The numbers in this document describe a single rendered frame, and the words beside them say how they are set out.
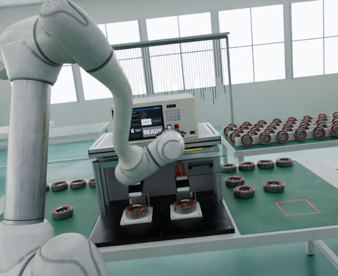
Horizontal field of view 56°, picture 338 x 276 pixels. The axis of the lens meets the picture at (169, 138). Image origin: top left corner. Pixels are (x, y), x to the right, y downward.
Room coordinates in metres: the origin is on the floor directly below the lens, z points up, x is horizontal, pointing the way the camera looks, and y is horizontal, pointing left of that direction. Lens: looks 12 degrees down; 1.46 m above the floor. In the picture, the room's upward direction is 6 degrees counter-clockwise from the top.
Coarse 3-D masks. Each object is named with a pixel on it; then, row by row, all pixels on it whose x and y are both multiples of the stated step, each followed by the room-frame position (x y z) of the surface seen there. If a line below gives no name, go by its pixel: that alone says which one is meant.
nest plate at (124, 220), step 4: (148, 208) 1.55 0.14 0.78; (152, 208) 1.54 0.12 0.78; (124, 212) 1.53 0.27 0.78; (148, 212) 1.50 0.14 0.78; (152, 212) 1.50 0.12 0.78; (124, 216) 1.48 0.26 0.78; (144, 216) 1.46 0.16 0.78; (148, 216) 1.45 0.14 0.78; (124, 220) 1.44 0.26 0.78; (128, 220) 1.43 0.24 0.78; (132, 220) 1.43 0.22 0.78; (136, 220) 1.42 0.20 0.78; (140, 220) 1.42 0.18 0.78; (144, 220) 1.41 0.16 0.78; (148, 220) 1.41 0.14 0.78; (120, 224) 1.41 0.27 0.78; (124, 224) 1.41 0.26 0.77; (128, 224) 1.41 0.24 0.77
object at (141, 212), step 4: (136, 204) 1.53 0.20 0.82; (140, 204) 1.52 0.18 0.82; (144, 204) 1.53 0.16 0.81; (128, 208) 1.49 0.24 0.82; (132, 208) 1.51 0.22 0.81; (136, 208) 1.50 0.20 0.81; (140, 208) 1.51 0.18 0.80; (144, 208) 1.47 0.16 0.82; (128, 212) 1.45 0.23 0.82; (132, 212) 1.44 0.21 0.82; (136, 212) 1.44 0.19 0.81; (140, 212) 1.44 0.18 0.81; (144, 212) 1.45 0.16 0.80; (128, 216) 1.45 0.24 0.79; (132, 216) 1.44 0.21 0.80; (136, 216) 1.43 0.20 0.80; (140, 216) 1.44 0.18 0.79
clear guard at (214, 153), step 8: (184, 152) 1.52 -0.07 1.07; (192, 152) 1.50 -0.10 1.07; (200, 152) 1.48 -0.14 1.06; (208, 152) 1.47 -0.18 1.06; (216, 152) 1.45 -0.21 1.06; (176, 160) 1.39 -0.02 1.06; (184, 160) 1.38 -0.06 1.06; (192, 160) 1.38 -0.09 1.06; (200, 160) 1.38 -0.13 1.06; (216, 160) 1.37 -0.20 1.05; (224, 160) 1.37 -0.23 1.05; (176, 168) 1.36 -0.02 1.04; (184, 168) 1.36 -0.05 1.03; (192, 168) 1.35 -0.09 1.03; (200, 168) 1.35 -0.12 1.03; (208, 168) 1.35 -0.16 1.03; (216, 168) 1.34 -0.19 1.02; (224, 168) 1.34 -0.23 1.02; (176, 176) 1.33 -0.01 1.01
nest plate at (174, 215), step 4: (196, 204) 1.53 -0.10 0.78; (172, 208) 1.52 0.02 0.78; (196, 208) 1.49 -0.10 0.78; (200, 208) 1.48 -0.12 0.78; (172, 212) 1.46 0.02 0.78; (176, 212) 1.46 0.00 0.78; (192, 212) 1.44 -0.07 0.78; (196, 212) 1.44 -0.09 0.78; (200, 212) 1.43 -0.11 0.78; (172, 216) 1.42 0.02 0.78; (176, 216) 1.42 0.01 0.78; (180, 216) 1.41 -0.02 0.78; (184, 216) 1.41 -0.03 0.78; (188, 216) 1.41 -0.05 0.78; (192, 216) 1.41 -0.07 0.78; (196, 216) 1.41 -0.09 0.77; (200, 216) 1.41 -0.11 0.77
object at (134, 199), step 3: (141, 195) 1.63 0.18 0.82; (144, 195) 1.62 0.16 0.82; (132, 198) 1.61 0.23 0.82; (135, 198) 1.61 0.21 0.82; (138, 198) 1.61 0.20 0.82; (141, 198) 1.61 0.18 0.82; (144, 198) 1.61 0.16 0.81; (132, 201) 1.61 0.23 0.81; (135, 201) 1.61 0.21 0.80; (138, 201) 1.61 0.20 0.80; (141, 201) 1.61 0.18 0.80; (144, 201) 1.61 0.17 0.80; (132, 204) 1.61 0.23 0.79
